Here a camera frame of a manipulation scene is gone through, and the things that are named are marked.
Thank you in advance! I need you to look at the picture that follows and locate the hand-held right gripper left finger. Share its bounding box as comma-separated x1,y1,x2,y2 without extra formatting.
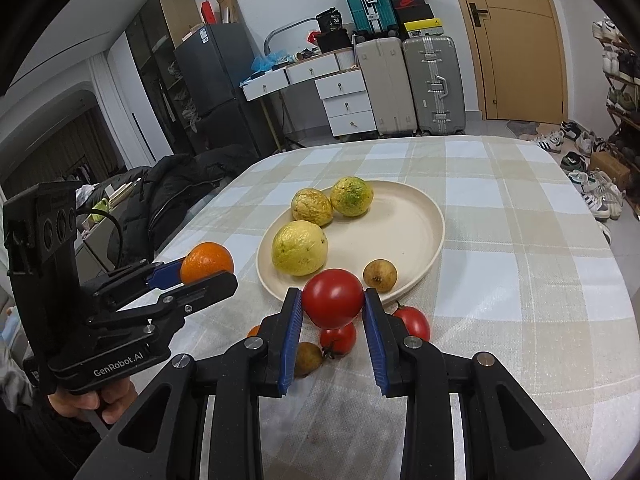
72,287,305,480

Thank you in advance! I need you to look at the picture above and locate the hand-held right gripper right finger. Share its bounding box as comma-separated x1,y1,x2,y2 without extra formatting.
363,288,594,480

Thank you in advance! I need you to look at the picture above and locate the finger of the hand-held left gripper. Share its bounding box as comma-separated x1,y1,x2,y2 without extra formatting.
93,257,189,307
91,270,240,330

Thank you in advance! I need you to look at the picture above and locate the round red tomato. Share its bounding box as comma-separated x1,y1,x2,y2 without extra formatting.
301,268,365,330

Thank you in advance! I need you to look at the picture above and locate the brown longan with stem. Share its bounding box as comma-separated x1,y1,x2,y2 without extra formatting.
362,258,399,293

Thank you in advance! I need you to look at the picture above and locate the large yellow guava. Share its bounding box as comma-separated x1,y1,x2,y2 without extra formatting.
271,220,330,277

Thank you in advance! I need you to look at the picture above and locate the cream round plate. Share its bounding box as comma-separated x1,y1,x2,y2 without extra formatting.
256,181,446,304

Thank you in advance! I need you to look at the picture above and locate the speckled yellow guava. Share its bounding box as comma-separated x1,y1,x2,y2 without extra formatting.
291,188,334,227

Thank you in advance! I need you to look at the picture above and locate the green-yellow guava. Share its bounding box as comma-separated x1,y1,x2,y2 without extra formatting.
329,176,374,218

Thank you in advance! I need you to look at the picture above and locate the person's left forearm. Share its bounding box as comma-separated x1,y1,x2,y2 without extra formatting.
0,400,108,480

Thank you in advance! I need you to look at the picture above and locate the person's left hand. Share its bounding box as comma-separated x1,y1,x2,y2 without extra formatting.
47,378,139,426

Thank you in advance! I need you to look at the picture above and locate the small brown longan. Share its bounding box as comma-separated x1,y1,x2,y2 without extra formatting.
293,341,325,379

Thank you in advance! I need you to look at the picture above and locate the red tomato with green calyx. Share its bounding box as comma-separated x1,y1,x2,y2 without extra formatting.
319,321,358,359

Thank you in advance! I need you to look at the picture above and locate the oval red tomato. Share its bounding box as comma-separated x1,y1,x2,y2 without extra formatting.
391,305,432,344

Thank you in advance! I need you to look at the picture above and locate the black jacket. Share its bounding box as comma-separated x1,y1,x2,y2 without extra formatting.
92,143,262,272

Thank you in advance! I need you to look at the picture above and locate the checkered tablecloth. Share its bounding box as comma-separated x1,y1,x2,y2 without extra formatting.
149,134,640,480

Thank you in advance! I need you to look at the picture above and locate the dark grey refrigerator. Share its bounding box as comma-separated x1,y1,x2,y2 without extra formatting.
173,23,279,157

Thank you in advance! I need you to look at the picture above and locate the dark tall cabinet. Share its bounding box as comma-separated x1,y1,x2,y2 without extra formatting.
124,0,202,172

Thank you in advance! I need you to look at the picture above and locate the blue plastic bag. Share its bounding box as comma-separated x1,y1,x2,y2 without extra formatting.
249,51,279,74

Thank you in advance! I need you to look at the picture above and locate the white desk with drawers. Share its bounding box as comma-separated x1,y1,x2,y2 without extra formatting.
241,47,377,154

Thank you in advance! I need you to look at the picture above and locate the beige suitcase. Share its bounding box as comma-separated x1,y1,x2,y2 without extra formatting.
353,36,419,138

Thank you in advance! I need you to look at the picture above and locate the silver suitcase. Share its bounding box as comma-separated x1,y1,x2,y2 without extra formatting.
401,34,467,136

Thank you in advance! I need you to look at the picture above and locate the group of shoes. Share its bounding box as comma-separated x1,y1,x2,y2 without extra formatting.
519,119,627,247

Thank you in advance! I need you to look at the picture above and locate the open cardboard box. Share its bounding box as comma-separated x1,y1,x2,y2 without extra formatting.
215,0,240,25

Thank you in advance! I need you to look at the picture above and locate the grey curved tube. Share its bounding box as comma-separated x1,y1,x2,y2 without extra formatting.
263,18,319,56

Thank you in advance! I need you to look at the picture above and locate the black bag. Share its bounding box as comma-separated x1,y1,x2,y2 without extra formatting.
315,7,351,54

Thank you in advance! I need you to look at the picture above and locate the brown cardboard box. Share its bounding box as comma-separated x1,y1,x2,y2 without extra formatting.
588,151,632,187

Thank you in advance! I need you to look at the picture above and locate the yellow and black shoe box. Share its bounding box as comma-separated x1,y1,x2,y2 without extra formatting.
402,18,444,39

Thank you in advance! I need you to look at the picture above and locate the wooden door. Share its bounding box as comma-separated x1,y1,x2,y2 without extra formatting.
444,0,569,124

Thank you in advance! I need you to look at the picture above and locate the teal suitcase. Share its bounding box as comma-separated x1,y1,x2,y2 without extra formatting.
334,0,400,39

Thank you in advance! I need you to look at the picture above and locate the plain black shoe box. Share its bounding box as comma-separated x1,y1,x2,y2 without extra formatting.
399,5,435,24

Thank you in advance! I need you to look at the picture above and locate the wooden shoe rack with shoes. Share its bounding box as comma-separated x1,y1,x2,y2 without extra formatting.
592,17,640,173

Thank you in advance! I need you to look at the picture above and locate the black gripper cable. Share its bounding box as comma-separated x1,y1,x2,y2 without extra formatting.
75,208,124,267

